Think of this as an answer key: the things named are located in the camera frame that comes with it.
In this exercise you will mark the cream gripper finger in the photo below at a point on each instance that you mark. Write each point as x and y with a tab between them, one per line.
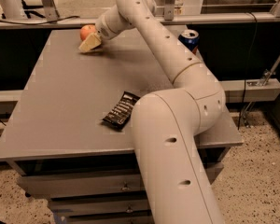
92	41

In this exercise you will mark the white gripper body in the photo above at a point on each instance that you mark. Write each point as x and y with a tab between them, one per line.
103	30

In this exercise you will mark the red apple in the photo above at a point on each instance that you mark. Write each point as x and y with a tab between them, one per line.
86	30

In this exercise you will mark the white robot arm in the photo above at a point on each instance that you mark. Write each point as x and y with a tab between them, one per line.
166	122

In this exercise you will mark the black rxbar chocolate wrapper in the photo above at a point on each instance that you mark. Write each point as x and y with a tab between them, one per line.
120	114

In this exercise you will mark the blue pepsi soda can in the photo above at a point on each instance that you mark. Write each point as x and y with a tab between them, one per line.
190	38

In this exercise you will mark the grey drawer cabinet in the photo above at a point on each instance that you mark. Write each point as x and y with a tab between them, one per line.
57	123

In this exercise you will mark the top grey drawer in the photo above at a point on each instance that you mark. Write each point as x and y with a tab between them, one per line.
100	180

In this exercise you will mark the grey drawer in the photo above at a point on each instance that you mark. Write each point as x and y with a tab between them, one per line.
100	180
100	204
138	217

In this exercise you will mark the middle grey drawer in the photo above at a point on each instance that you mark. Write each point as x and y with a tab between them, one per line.
100	204

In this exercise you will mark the bottom grey drawer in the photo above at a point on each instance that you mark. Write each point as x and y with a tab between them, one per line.
138	217

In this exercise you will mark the white pipe post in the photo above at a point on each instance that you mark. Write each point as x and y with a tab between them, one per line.
12	9

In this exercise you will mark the grey metal rail frame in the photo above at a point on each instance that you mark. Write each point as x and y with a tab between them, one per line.
53	21

